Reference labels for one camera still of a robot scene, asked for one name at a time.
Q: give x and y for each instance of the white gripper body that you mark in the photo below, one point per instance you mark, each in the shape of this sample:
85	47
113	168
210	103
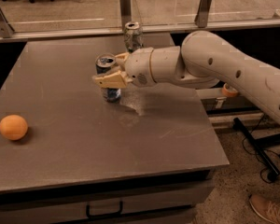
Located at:
138	66

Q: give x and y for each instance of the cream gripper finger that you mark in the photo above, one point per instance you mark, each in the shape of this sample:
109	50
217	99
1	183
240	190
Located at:
116	80
121	59

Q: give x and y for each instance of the blue silver redbull can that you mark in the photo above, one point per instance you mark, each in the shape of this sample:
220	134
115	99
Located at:
106	67

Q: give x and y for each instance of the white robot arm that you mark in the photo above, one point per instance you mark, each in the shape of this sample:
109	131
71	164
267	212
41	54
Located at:
201	61

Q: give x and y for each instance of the silver green soda can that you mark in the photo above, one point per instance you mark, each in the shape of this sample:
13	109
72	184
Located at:
133	36

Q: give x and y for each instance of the orange tape roll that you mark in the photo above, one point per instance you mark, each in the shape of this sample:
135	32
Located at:
229	91

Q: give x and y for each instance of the orange fruit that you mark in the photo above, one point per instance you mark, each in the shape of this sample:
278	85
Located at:
13	127

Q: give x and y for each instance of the grey cabinet drawer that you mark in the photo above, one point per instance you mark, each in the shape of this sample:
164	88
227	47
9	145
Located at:
165	205

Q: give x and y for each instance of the black stand leg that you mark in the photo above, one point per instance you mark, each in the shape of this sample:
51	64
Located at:
273	170

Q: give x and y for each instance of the middle metal bracket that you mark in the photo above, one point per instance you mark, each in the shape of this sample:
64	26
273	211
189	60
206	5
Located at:
125	11

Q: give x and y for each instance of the metal bracket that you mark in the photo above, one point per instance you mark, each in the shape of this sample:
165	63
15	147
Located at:
0	19
125	11
202	15

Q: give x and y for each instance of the right metal bracket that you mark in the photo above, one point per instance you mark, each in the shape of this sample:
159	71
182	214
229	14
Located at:
202	15

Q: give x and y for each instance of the left metal bracket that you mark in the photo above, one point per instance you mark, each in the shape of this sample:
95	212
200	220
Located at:
0	19

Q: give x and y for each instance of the black drawer handle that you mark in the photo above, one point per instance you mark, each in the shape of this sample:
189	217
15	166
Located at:
103	209

